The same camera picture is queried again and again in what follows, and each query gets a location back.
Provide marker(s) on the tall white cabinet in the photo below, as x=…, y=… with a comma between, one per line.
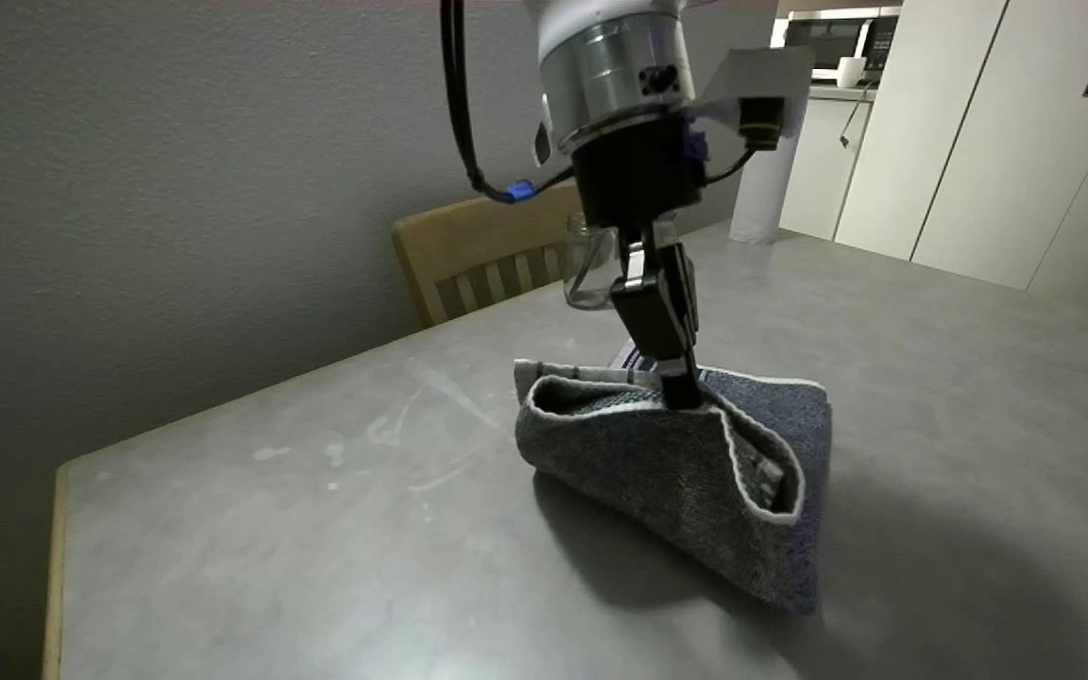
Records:
x=1011, y=152

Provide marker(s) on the wooden chair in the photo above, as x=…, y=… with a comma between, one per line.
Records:
x=480, y=247

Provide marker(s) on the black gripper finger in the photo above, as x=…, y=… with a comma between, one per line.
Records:
x=641, y=315
x=682, y=302

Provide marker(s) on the white cup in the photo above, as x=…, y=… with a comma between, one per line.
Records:
x=853, y=74

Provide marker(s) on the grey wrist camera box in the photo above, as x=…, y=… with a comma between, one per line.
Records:
x=755, y=97

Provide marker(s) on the microwave oven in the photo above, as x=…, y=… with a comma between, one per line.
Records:
x=849, y=38

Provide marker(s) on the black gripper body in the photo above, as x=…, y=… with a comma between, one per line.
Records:
x=641, y=170

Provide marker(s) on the glass jar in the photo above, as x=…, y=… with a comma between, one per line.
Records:
x=588, y=282

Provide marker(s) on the low white counter cabinet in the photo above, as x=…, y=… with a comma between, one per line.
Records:
x=828, y=163

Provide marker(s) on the dark blue striped towel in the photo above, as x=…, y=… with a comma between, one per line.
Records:
x=682, y=502

